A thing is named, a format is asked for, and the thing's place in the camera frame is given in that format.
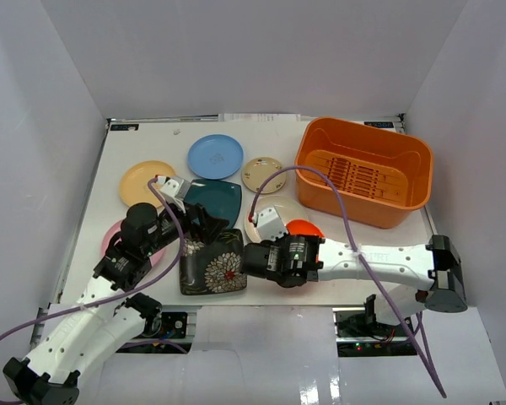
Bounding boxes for orange plastic bin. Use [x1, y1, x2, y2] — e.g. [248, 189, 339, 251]
[294, 117, 433, 229]

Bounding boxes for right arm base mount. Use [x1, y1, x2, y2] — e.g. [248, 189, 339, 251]
[332, 294, 417, 358]

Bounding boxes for cream round plate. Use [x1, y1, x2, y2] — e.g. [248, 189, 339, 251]
[244, 195, 309, 243]

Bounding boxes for blue round plate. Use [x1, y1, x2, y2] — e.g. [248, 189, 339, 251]
[187, 134, 244, 180]

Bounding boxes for small beige patterned plate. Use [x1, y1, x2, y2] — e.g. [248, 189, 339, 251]
[241, 157, 287, 194]

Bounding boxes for right black table label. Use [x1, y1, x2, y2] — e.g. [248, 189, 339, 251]
[363, 121, 395, 129]

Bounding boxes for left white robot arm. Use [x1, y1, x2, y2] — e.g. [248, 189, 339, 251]
[3, 202, 229, 404]

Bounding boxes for yellow round plate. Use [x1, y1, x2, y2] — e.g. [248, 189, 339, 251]
[119, 160, 176, 208]

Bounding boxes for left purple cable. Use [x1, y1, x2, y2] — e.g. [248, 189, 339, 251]
[0, 175, 191, 404]

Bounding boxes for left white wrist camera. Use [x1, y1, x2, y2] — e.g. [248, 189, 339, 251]
[156, 175, 191, 213]

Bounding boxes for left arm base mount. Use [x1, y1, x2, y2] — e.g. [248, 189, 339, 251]
[117, 312, 191, 354]

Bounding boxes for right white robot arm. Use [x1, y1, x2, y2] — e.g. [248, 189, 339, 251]
[241, 235, 468, 337]

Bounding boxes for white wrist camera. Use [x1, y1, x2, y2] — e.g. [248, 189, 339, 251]
[156, 175, 191, 213]
[247, 206, 288, 242]

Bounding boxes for teal square plate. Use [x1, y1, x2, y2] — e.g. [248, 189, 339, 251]
[184, 179, 242, 229]

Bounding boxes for black floral square plate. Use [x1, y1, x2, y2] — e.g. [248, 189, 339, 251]
[179, 229, 247, 296]

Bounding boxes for small orange plate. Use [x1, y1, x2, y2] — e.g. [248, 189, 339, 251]
[286, 219, 325, 238]

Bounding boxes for pink round plate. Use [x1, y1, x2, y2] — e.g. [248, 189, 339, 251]
[100, 220, 164, 267]

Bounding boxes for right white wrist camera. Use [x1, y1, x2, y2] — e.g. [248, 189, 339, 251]
[247, 206, 288, 242]

